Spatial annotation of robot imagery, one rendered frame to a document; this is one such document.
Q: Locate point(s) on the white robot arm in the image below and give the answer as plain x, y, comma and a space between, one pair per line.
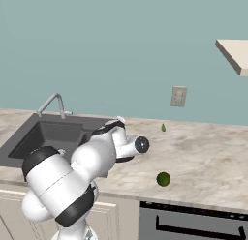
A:
61, 182

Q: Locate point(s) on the dark grey sink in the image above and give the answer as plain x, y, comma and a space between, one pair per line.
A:
48, 134

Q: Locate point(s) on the cream cabinet door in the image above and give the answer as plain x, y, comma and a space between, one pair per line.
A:
16, 218
105, 222

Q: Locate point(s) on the small green pear-shaped fruit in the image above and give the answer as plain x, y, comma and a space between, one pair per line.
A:
163, 128

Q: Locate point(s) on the grey metal tap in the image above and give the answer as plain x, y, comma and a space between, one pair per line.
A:
55, 101

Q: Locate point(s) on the round green lime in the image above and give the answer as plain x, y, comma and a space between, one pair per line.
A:
163, 179

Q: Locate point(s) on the grey wall socket plate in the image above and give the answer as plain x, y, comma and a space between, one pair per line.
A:
179, 96

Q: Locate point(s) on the cream wall shelf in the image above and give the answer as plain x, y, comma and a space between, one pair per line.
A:
235, 55

